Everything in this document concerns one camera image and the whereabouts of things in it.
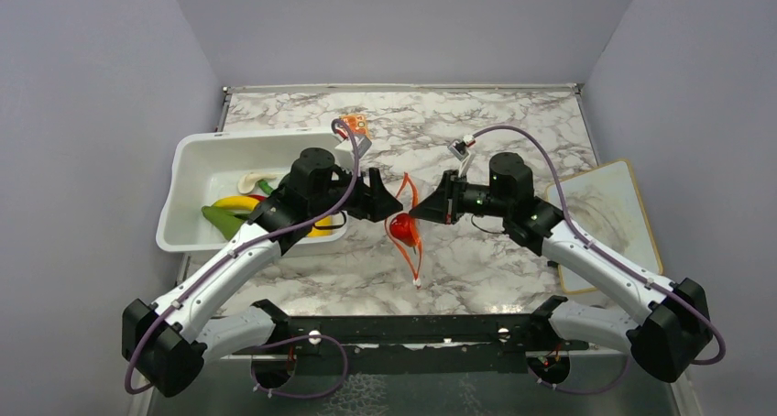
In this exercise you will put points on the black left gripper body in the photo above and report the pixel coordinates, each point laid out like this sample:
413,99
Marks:
337,191

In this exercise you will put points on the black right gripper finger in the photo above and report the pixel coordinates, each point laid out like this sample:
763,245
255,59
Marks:
437,212
445,189

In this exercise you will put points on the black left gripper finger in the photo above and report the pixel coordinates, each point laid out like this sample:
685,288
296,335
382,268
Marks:
376,191
381,208

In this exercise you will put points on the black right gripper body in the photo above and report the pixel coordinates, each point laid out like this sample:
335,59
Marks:
476,199

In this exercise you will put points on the red bell pepper toy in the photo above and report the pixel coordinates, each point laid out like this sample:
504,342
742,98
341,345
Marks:
403,228

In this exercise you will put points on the clear orange-zipper zip bag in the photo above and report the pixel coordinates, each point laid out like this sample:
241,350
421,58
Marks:
415,264

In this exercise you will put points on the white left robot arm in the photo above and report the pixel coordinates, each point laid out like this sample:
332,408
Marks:
164,341

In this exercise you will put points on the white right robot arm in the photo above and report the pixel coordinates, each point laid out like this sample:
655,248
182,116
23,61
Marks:
664,325

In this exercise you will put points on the yellow mango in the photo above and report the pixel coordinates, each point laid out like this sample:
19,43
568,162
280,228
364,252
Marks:
323,227

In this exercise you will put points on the green chili pepper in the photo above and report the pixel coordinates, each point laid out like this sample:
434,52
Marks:
265,187

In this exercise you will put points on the white mushroom toy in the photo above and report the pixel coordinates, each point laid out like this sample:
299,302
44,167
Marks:
248,182

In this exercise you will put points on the yellow banana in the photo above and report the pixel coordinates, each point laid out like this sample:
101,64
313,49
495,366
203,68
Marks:
236,203

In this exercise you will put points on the green leaf vegetable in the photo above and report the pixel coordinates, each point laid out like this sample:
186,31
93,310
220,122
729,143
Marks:
227,222

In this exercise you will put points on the white board yellow rim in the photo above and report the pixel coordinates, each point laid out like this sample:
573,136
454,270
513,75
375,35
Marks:
606,203

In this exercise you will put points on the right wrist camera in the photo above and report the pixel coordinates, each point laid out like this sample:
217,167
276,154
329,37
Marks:
461,149

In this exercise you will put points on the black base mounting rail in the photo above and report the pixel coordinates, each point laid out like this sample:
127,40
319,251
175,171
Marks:
340,345

